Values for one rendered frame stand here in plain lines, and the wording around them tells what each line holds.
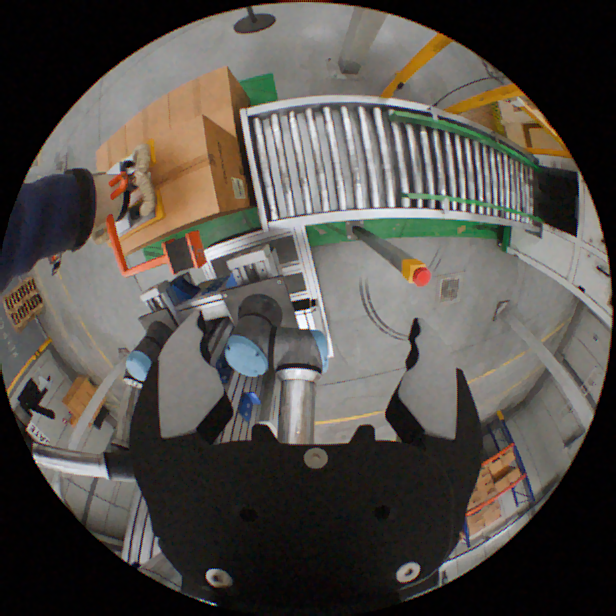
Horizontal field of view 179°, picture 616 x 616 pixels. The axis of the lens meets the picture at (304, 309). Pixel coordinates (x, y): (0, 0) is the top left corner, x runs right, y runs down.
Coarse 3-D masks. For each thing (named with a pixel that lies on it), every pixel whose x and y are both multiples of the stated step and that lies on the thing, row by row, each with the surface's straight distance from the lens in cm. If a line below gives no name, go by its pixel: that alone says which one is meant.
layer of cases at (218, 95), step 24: (216, 72) 149; (168, 96) 160; (192, 96) 146; (216, 96) 136; (240, 96) 158; (144, 120) 165; (168, 120) 148; (216, 120) 127; (240, 120) 136; (120, 144) 178; (240, 144) 120
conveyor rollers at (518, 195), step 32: (256, 128) 115; (352, 128) 116; (384, 128) 122; (320, 160) 107; (352, 160) 110; (384, 160) 115; (416, 160) 124; (448, 160) 140; (480, 160) 161; (512, 160) 198; (288, 192) 105; (320, 192) 105; (416, 192) 122; (480, 192) 157; (512, 192) 193
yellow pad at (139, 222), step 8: (160, 192) 70; (160, 200) 69; (128, 208) 79; (136, 208) 75; (160, 208) 68; (136, 216) 72; (152, 216) 70; (160, 216) 68; (136, 224) 76; (144, 224) 73; (128, 232) 80; (120, 240) 85
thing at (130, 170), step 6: (150, 138) 76; (150, 144) 75; (150, 150) 74; (126, 156) 83; (150, 156) 73; (126, 162) 78; (132, 162) 79; (150, 162) 73; (126, 168) 81; (132, 168) 78; (132, 174) 79
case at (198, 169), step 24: (192, 120) 84; (168, 144) 87; (192, 144) 80; (216, 144) 86; (168, 168) 84; (192, 168) 77; (216, 168) 78; (240, 168) 107; (168, 192) 82; (192, 192) 76; (216, 192) 73; (240, 192) 98; (168, 216) 82; (192, 216) 76; (216, 216) 107; (144, 240) 93
